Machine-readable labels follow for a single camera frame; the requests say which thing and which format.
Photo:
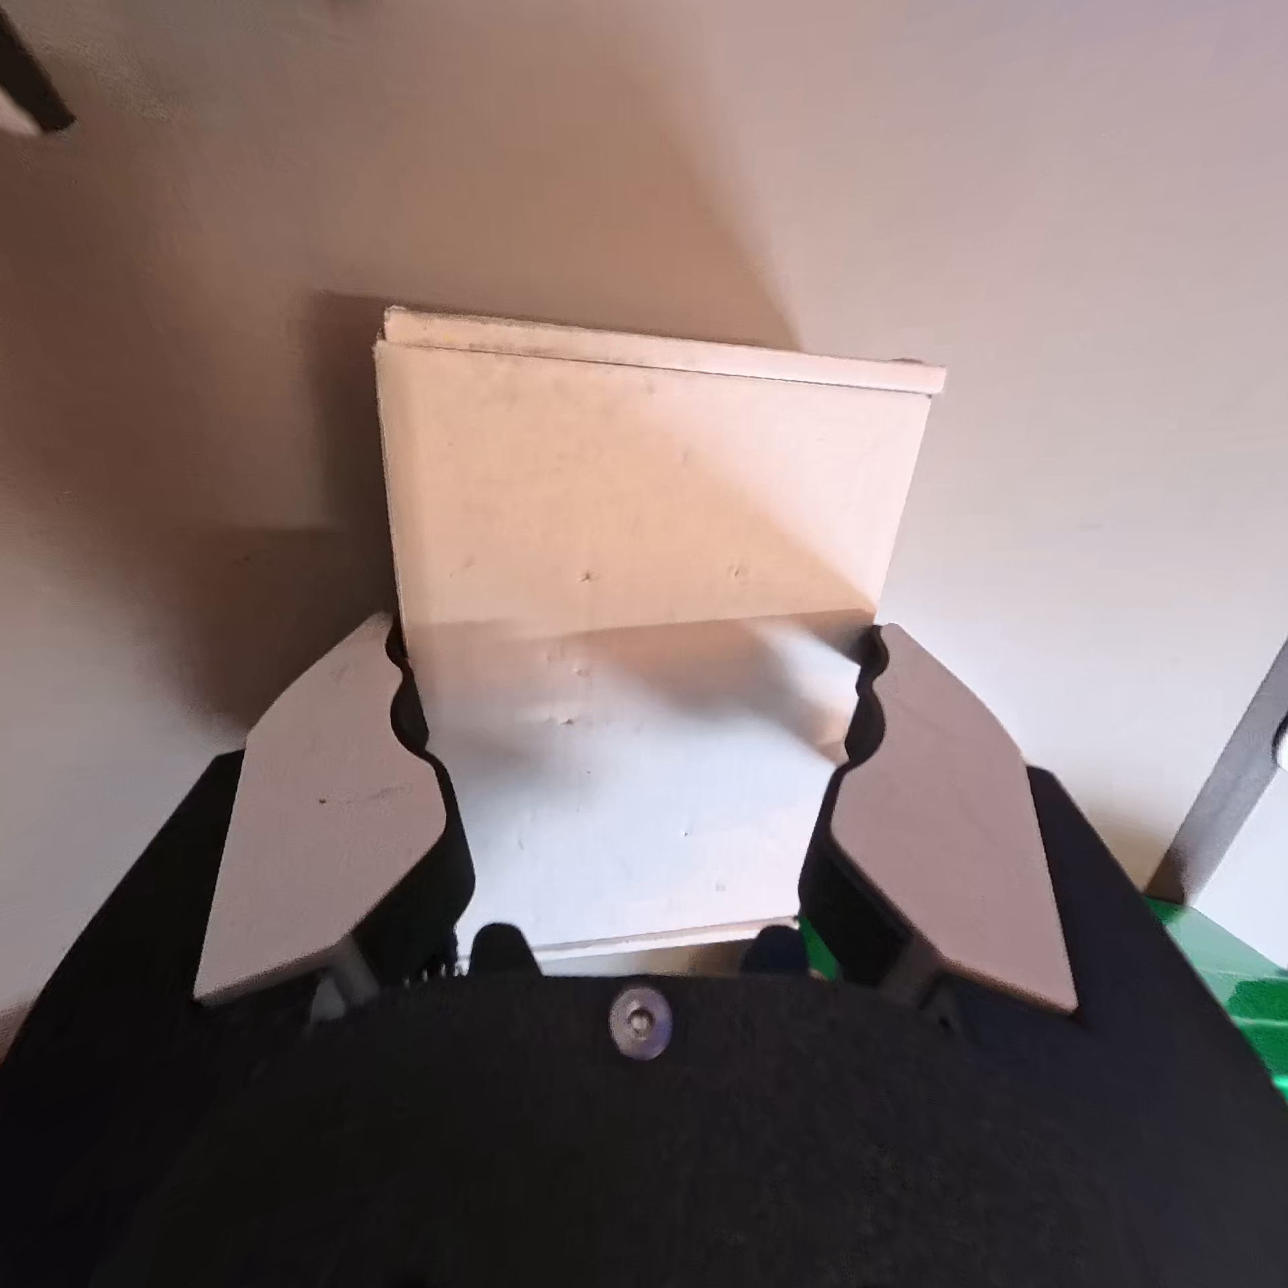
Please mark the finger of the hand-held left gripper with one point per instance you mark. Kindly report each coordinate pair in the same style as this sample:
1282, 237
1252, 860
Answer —
30, 80

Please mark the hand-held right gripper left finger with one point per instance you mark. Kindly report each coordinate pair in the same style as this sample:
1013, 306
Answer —
322, 806

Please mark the green plastic bin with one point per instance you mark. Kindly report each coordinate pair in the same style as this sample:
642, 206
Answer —
1237, 991

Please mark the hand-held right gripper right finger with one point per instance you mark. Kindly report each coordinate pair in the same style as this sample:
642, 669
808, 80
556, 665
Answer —
948, 825

